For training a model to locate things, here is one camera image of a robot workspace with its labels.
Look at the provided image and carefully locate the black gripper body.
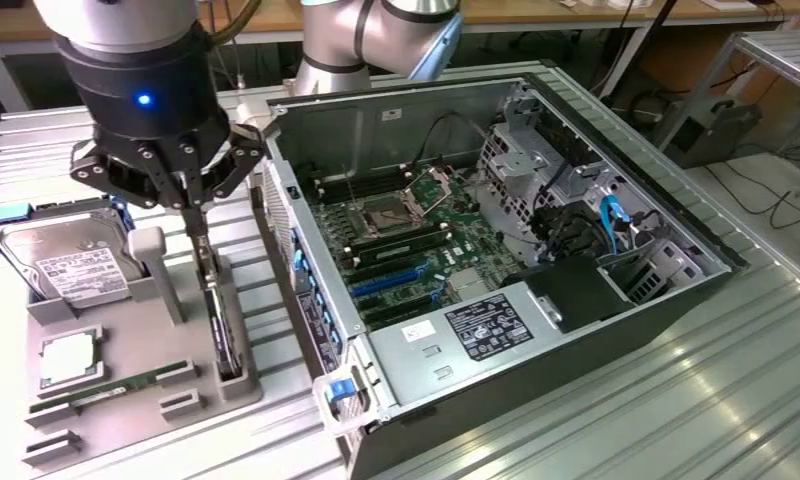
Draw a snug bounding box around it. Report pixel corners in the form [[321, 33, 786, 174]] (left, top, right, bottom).
[[55, 22, 235, 157]]

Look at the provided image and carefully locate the black low-profile graphics card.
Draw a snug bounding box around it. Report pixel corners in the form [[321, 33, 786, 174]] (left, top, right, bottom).
[[184, 207, 249, 381]]

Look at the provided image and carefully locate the black RAM slot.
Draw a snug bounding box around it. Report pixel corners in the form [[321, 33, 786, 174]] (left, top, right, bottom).
[[313, 168, 415, 202]]

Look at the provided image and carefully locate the silver hard disk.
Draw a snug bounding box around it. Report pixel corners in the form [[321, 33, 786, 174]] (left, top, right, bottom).
[[0, 208, 139, 309]]

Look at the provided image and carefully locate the blue disk caddy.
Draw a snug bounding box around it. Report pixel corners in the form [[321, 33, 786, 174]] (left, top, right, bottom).
[[0, 192, 135, 301]]

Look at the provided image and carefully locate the CPU socket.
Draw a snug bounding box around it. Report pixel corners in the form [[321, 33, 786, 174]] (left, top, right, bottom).
[[357, 192, 419, 234]]

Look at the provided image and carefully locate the metal socket cover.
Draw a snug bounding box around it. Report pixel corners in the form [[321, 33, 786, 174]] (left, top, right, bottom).
[[403, 162, 459, 209]]

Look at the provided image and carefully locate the grey parts rack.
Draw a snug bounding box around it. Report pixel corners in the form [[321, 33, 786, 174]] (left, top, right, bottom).
[[23, 224, 266, 469]]

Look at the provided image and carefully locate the silver CPU chip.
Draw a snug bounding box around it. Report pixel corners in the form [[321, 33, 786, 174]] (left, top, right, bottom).
[[38, 329, 106, 389]]

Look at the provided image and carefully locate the green motherboard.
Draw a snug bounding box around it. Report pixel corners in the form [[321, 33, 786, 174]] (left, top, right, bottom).
[[303, 164, 543, 334]]

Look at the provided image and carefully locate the black expansion slot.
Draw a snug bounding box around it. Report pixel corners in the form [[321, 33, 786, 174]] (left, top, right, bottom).
[[362, 297, 437, 324]]

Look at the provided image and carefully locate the silver disk bay cage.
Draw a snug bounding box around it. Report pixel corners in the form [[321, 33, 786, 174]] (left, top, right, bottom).
[[477, 121, 617, 242]]

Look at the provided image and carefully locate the silver chipset heat sink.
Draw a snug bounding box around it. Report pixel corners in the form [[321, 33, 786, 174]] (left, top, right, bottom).
[[447, 269, 494, 302]]

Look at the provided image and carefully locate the green RAM stick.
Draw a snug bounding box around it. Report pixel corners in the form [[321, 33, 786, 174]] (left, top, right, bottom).
[[30, 362, 193, 412]]

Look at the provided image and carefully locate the grey power supply unit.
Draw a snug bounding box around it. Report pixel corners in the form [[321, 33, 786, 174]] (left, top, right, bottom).
[[365, 281, 567, 409]]

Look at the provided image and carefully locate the black plastic shroud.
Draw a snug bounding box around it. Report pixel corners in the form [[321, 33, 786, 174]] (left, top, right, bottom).
[[523, 255, 640, 335]]

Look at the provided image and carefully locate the open black PC case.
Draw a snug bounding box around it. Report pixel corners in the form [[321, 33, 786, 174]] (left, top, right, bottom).
[[250, 72, 753, 480]]

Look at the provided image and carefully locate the black box device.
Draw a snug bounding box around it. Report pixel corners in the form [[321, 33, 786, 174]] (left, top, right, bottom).
[[666, 98, 765, 170]]

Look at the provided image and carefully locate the black looped wire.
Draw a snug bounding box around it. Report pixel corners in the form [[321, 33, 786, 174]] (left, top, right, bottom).
[[415, 113, 490, 167]]

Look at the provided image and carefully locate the black wire bundle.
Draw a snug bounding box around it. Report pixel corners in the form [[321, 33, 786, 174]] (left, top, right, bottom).
[[530, 202, 609, 262]]

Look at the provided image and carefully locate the blue SATA wire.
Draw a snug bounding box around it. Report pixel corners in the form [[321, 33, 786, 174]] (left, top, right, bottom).
[[598, 192, 626, 257]]

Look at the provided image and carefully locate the wooden desk with white frame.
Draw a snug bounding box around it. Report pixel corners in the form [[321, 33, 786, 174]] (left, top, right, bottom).
[[0, 0, 800, 114]]

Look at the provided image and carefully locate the aluminium frame table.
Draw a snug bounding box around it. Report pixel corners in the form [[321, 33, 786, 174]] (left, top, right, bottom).
[[673, 30, 800, 132]]

